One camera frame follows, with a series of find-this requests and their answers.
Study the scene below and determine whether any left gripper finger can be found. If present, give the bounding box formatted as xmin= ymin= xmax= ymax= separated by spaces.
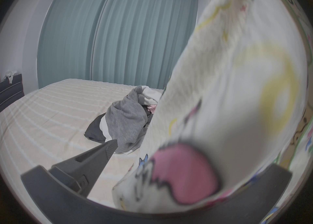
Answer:
xmin=50 ymin=139 xmax=119 ymax=197

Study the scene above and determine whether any white printed pyjama top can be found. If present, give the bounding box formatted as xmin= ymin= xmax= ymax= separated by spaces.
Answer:
xmin=112 ymin=0 xmax=313 ymax=215

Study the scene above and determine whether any bed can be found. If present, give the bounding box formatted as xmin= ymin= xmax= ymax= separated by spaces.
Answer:
xmin=0 ymin=78 xmax=169 ymax=210

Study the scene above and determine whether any pile of clothes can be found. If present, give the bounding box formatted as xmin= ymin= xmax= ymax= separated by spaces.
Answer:
xmin=84 ymin=85 xmax=165 ymax=155

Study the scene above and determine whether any dark chest of drawers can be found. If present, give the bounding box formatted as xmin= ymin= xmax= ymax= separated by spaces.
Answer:
xmin=0 ymin=74 xmax=25 ymax=112

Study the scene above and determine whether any white garment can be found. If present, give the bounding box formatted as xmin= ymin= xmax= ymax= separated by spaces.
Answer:
xmin=2 ymin=70 xmax=18 ymax=83

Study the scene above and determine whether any blue-green curtain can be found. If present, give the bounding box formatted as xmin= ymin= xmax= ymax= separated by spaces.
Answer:
xmin=91 ymin=0 xmax=199 ymax=91
xmin=37 ymin=0 xmax=123 ymax=90

